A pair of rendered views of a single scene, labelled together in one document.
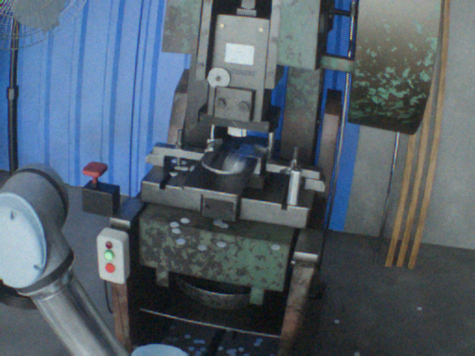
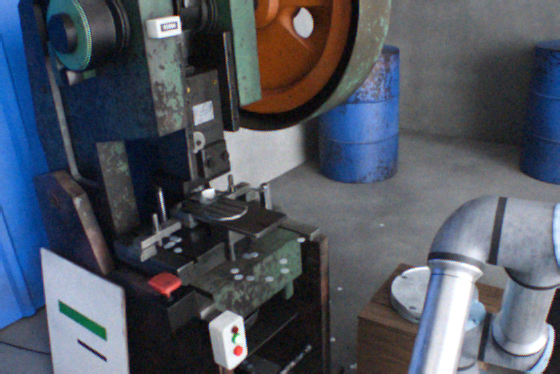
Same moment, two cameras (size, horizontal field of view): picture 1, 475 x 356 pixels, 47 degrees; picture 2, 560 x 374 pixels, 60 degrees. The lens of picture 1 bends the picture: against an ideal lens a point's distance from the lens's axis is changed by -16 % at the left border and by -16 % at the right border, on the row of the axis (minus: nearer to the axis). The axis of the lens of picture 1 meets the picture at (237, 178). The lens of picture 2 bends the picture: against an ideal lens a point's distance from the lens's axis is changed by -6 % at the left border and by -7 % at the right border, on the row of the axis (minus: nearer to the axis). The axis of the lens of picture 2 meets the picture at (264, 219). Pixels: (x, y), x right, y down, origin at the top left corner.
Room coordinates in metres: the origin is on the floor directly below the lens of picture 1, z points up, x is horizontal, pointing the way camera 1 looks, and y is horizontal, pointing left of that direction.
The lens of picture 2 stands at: (0.69, 1.11, 1.41)
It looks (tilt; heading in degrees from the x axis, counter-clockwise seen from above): 26 degrees down; 302
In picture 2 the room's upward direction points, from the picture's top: 5 degrees counter-clockwise
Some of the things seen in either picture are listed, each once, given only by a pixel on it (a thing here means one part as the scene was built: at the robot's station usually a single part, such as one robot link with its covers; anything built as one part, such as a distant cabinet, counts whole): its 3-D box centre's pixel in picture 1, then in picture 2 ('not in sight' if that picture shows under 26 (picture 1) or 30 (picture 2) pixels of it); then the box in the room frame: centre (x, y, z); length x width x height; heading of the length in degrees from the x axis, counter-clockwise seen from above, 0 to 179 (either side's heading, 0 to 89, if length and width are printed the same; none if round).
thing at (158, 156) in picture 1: (176, 146); (154, 230); (1.65, 0.18, 0.76); 0.17 x 0.06 x 0.10; 80
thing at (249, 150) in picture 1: (236, 156); (197, 208); (1.61, 0.01, 0.76); 0.15 x 0.09 x 0.05; 80
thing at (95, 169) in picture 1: (95, 179); (166, 293); (1.45, 0.37, 0.72); 0.07 x 0.06 x 0.08; 170
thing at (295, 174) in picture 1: (294, 184); (265, 196); (1.46, -0.14, 0.75); 0.03 x 0.03 x 0.10; 80
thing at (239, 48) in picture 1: (241, 60); (193, 120); (1.58, 0.02, 1.04); 0.17 x 0.15 x 0.30; 170
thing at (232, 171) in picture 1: (220, 194); (240, 233); (1.45, 0.04, 0.72); 0.25 x 0.14 x 0.14; 170
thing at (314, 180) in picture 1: (297, 165); (233, 188); (1.59, -0.16, 0.76); 0.17 x 0.06 x 0.10; 80
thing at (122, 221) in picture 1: (156, 217); (121, 317); (1.80, 0.25, 0.45); 0.92 x 0.12 x 0.90; 170
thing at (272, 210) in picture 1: (233, 183); (200, 232); (1.62, 0.01, 0.67); 0.45 x 0.30 x 0.06; 80
